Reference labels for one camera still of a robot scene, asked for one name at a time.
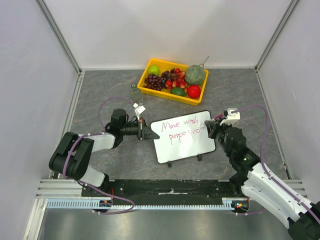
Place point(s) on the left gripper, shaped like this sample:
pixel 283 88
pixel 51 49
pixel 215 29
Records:
pixel 141 135

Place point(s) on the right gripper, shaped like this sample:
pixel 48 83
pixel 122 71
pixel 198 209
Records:
pixel 215 128

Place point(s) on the white marker pen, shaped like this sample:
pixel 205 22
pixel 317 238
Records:
pixel 213 119

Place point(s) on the magenta marker cap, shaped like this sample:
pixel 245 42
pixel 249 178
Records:
pixel 218 116

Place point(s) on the small whiteboard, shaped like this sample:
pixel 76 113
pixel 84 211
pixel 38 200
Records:
pixel 182 137

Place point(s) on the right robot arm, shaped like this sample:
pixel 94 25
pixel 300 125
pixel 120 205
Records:
pixel 256 181

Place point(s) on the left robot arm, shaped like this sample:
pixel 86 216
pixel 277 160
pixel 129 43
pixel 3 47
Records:
pixel 72 156

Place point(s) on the clear glass bottle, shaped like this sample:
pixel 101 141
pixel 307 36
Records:
pixel 136 95

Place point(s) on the red apple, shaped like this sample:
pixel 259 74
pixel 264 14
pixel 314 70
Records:
pixel 194 91

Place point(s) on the green avocado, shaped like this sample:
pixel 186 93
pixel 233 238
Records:
pixel 178 91

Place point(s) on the purple grape bunch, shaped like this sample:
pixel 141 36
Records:
pixel 155 82

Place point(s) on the green netted melon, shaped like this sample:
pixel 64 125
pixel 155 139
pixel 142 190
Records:
pixel 194 75

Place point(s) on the red cherry bunch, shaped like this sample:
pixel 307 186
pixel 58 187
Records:
pixel 175 78

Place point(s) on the green apple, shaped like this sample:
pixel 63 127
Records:
pixel 153 69

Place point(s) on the yellow plastic bin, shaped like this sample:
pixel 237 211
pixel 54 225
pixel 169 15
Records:
pixel 165 93

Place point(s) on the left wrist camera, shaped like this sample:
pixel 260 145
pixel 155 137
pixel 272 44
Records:
pixel 138 109

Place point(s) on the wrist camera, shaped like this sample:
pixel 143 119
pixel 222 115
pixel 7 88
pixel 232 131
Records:
pixel 138 109
pixel 230 116

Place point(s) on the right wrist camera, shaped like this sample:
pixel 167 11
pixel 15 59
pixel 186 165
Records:
pixel 230 116

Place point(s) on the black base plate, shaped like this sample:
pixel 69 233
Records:
pixel 172 191

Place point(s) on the white cable duct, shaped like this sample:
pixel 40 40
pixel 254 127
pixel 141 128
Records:
pixel 100 204

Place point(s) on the left aluminium frame post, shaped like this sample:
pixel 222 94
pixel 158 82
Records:
pixel 58 34

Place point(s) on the aluminium frame post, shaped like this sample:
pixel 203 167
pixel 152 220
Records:
pixel 58 34
pixel 277 33

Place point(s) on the right aluminium frame post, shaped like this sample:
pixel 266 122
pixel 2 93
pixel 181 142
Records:
pixel 277 33

